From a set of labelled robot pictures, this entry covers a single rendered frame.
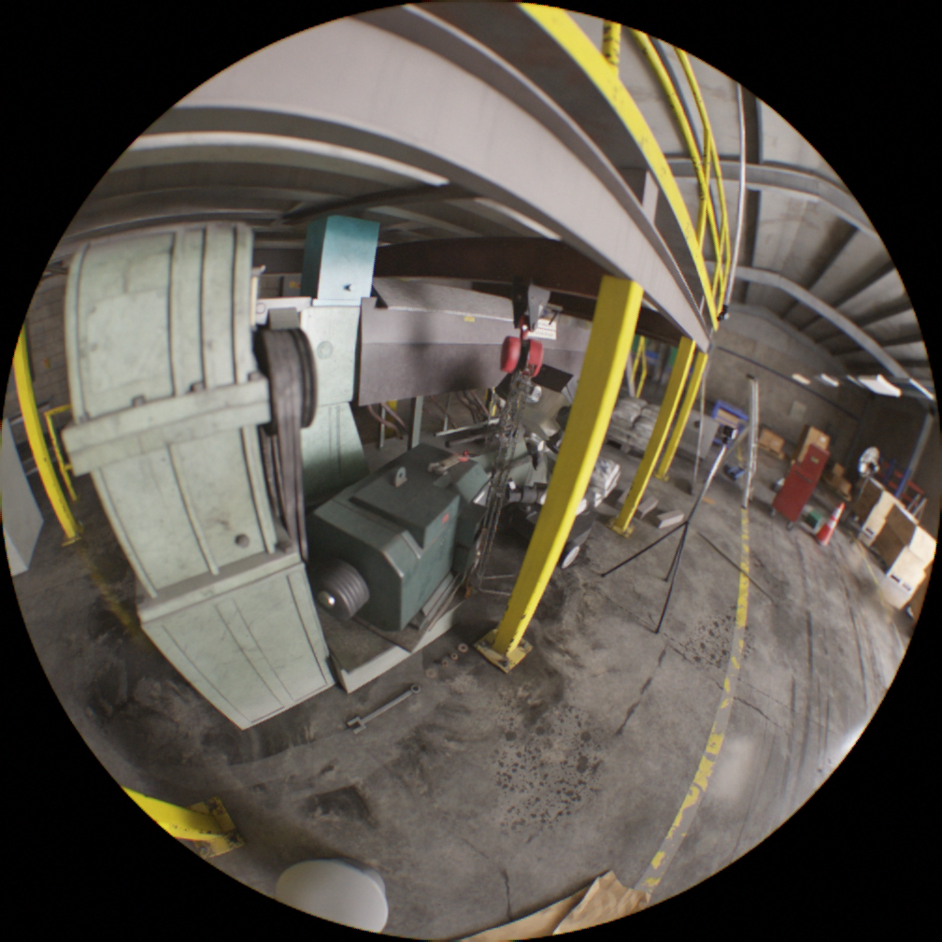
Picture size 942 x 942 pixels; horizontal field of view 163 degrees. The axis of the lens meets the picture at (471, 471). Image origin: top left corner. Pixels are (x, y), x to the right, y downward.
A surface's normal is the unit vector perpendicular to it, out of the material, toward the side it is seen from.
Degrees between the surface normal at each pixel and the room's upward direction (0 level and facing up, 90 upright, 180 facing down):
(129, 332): 80
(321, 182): 90
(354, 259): 90
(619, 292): 90
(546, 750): 0
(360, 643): 0
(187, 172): 90
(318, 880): 1
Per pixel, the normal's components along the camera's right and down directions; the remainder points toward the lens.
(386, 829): 0.15, -0.87
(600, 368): -0.68, 0.25
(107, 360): 0.73, 0.27
